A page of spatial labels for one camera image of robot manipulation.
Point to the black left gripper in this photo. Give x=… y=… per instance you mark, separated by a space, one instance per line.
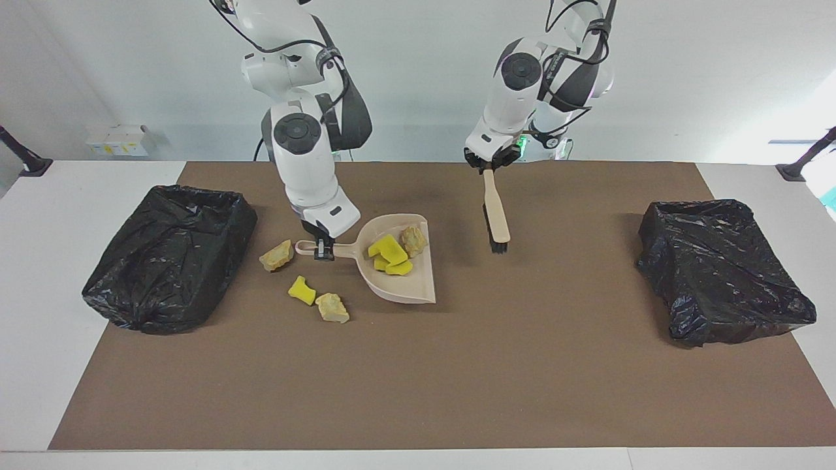
x=493 y=158

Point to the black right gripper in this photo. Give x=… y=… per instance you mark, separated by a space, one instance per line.
x=317 y=232

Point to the beige bread chunk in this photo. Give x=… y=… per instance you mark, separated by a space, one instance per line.
x=277 y=256

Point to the beige brush with black bristles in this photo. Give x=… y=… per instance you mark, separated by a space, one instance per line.
x=498 y=215

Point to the pale sponge chunk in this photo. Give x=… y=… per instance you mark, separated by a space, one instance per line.
x=332 y=308

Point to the yellow green sponge piece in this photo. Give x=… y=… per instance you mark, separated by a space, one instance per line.
x=398 y=268
x=390 y=249

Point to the beige plastic dustpan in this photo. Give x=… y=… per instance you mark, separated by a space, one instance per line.
x=405 y=287

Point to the bread piece with orange crust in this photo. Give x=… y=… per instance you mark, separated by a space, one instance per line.
x=413 y=240

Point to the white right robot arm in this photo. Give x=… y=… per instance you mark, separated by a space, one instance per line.
x=304 y=170

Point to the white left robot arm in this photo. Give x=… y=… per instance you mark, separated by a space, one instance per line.
x=509 y=104

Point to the bin with black trash bag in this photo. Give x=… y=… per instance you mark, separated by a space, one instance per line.
x=718 y=281
x=163 y=274

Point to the brown table mat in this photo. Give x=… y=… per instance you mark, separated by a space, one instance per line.
x=588 y=391

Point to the teal plastic object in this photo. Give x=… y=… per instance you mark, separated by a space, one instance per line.
x=831 y=199

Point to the white wall socket boxes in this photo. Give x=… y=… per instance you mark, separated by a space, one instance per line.
x=117 y=140

